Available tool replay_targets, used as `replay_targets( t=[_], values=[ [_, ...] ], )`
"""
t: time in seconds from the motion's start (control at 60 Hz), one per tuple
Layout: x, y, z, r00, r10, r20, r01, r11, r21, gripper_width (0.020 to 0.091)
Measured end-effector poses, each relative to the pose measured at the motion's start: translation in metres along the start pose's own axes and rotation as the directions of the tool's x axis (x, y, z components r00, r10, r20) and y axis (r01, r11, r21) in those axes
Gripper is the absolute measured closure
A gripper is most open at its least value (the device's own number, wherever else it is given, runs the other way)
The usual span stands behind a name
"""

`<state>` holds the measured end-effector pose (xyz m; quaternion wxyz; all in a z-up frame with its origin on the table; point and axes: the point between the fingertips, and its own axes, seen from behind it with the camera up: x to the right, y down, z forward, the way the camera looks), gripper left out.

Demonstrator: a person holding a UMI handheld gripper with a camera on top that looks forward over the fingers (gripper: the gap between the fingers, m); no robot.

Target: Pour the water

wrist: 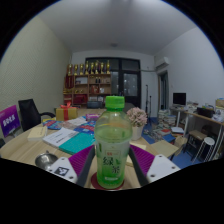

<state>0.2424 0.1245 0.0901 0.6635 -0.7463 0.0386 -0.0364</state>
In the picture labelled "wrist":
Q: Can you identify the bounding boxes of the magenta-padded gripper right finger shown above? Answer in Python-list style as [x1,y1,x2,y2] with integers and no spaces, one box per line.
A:
[128,144,183,187]

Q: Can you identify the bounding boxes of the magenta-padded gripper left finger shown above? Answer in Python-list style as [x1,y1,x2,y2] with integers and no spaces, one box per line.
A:
[46,144,97,188]

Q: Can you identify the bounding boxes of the teal book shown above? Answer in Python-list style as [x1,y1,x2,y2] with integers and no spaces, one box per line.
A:
[59,132,97,156]

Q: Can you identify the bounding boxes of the low wooden side table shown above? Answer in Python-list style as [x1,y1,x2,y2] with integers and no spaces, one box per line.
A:
[149,139,181,159]

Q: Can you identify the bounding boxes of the flat round red coaster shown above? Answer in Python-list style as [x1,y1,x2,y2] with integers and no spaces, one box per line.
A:
[90,171,125,192]

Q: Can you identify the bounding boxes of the white printed booklet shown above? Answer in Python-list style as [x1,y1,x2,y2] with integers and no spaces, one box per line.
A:
[42,127,80,149]

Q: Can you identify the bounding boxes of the small metal cup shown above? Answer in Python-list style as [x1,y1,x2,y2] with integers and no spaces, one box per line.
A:
[34,150,60,171]

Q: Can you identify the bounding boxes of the green tea drink bottle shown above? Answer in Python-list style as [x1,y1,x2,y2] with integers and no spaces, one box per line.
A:
[94,95,134,191]

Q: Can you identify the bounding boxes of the brown paper bag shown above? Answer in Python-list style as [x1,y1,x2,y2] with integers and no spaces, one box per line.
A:
[174,135,189,148]

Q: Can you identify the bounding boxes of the potted pink flower bouquet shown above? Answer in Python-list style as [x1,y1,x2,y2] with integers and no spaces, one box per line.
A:
[126,107,149,141]

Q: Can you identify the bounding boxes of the yellow gift box red ribbon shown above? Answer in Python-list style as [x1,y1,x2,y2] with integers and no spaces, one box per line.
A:
[55,101,79,122]

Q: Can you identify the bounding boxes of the small yellow notepad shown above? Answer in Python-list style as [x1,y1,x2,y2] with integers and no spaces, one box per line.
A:
[27,125,49,142]

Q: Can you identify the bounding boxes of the wooden square stool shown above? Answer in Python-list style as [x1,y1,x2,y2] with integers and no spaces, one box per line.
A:
[184,129,208,158]

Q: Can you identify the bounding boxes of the black microphone stand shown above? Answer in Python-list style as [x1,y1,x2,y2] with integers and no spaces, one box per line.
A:
[144,84,153,118]

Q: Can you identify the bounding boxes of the white round stool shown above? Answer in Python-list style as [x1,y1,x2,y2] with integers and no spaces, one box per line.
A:
[194,136,216,164]

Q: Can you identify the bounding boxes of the black office chair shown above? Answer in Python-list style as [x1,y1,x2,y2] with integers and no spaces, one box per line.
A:
[18,98,56,133]

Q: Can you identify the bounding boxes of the black computer monitor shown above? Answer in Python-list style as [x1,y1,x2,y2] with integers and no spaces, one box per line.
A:
[172,92,188,107]

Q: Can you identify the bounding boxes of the long wooden desk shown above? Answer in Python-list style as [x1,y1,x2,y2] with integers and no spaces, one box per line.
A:
[169,105,224,159]

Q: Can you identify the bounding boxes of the wooden shelf unit with trophies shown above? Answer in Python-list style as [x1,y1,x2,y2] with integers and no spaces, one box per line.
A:
[63,59,112,108]

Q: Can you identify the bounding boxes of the dark glass double door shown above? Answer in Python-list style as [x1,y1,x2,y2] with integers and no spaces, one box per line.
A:
[85,57,142,109]

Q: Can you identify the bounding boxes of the purple sign board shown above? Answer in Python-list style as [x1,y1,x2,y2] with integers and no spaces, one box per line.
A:
[0,105,22,139]

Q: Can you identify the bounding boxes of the white wall air conditioner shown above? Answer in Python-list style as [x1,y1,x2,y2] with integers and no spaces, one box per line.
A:
[154,56,171,71]

